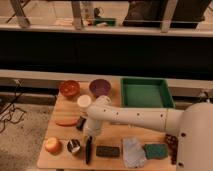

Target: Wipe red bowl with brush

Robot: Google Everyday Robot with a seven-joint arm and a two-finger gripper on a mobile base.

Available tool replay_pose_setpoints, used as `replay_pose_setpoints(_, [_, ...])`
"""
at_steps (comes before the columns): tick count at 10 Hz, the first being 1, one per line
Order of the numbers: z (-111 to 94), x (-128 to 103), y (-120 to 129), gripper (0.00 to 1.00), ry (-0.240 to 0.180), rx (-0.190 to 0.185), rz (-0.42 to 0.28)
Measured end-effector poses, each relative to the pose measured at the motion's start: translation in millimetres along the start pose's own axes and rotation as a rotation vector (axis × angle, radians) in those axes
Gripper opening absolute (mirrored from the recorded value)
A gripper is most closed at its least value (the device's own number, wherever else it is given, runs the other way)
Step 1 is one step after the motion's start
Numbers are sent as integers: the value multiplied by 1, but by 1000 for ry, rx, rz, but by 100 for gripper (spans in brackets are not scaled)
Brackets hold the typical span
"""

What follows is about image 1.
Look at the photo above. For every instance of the grey blue cloth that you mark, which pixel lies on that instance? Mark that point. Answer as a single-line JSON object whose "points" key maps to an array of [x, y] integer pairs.
{"points": [[133, 153]]}

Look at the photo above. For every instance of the white cup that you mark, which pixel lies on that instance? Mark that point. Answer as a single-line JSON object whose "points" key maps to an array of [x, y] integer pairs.
{"points": [[83, 102]]}

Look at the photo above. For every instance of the black sponge block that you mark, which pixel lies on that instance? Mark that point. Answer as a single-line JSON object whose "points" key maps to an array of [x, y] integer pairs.
{"points": [[107, 151]]}

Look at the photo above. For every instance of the purple bowl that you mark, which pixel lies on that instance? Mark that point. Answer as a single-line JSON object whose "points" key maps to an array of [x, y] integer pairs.
{"points": [[100, 87]]}

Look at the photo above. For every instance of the green tray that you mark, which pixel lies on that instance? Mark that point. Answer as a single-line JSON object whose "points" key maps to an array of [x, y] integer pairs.
{"points": [[145, 93]]}

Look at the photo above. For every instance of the orange carrot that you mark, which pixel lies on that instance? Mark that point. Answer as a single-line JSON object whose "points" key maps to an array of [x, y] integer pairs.
{"points": [[67, 122]]}

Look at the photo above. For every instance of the green sponge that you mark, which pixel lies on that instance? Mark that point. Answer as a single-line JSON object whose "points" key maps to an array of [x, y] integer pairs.
{"points": [[155, 151]]}

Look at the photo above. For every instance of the red grapes bunch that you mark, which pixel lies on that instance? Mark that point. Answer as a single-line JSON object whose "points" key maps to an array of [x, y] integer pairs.
{"points": [[172, 143]]}

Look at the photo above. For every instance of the green object on shelf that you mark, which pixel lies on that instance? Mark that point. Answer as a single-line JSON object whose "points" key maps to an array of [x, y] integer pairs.
{"points": [[107, 21]]}

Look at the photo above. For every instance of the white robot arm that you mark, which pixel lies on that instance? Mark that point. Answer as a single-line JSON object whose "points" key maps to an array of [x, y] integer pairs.
{"points": [[193, 127]]}

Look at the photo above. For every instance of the red bowl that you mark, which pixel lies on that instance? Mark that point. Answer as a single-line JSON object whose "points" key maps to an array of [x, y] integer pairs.
{"points": [[69, 88]]}

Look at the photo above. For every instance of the small metal cup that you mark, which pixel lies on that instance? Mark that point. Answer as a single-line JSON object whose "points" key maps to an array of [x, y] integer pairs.
{"points": [[73, 146]]}

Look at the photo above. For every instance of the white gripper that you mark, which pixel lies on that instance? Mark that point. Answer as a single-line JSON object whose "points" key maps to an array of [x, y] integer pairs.
{"points": [[92, 127]]}

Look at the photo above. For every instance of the apple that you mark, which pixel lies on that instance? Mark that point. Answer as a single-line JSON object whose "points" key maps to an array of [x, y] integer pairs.
{"points": [[53, 145]]}

